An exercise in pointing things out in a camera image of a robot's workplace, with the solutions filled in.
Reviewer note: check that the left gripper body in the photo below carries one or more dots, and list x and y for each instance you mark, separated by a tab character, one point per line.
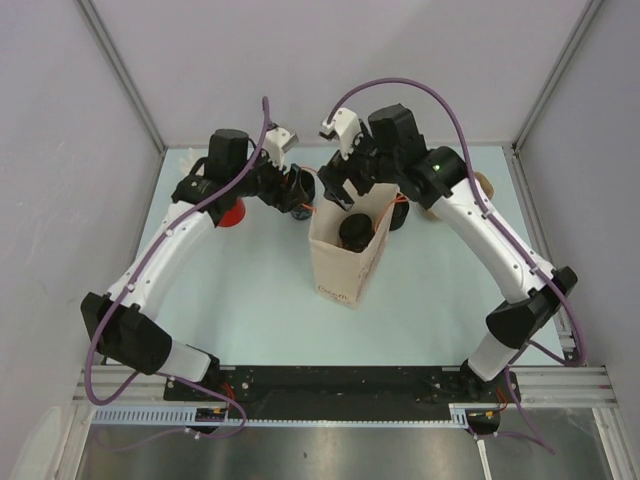
269	188

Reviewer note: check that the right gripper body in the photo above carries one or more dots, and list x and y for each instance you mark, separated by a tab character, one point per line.
365	166

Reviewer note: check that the black ribbed cup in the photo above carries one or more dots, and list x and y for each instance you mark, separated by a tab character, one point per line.
400	210
304	211

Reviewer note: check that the black cup lid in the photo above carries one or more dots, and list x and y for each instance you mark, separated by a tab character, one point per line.
355	224

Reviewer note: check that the translucent bag with orange handles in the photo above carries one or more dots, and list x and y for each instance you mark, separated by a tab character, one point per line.
340	274

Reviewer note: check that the translucent dark single cup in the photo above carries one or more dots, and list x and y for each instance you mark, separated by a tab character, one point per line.
357	243

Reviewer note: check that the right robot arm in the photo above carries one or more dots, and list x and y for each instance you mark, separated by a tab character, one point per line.
388	148

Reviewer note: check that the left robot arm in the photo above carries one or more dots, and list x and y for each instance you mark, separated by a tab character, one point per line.
122	322

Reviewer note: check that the red cylindrical straw holder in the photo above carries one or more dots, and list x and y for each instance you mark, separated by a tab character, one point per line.
234	216

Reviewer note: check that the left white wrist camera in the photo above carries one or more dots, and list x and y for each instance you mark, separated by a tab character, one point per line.
278	141

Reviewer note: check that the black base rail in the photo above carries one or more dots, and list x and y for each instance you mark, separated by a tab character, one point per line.
346	394

